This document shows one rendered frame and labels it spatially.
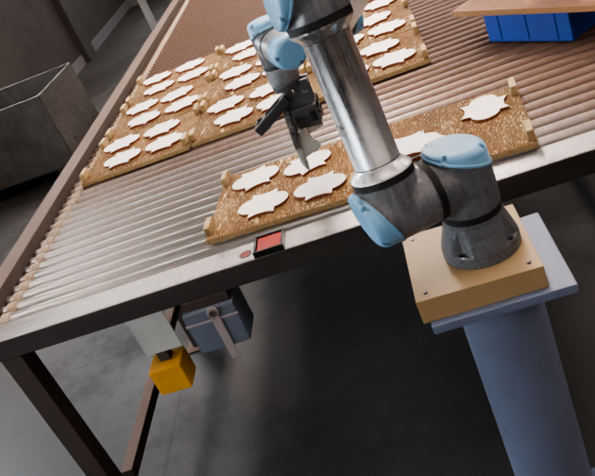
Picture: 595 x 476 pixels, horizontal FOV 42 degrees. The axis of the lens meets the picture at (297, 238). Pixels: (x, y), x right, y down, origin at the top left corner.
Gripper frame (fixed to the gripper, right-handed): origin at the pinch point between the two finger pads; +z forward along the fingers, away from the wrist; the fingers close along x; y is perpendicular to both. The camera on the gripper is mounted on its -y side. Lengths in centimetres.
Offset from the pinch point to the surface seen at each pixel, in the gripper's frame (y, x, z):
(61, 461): -143, 29, 102
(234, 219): -23.4, -2.8, 8.9
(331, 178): 3.2, 1.3, 8.1
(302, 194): -4.5, -2.0, 8.1
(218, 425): -76, 29, 102
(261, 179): -17.8, 14.0, 8.1
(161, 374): -51, -25, 34
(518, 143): 48.2, -8.0, 9.0
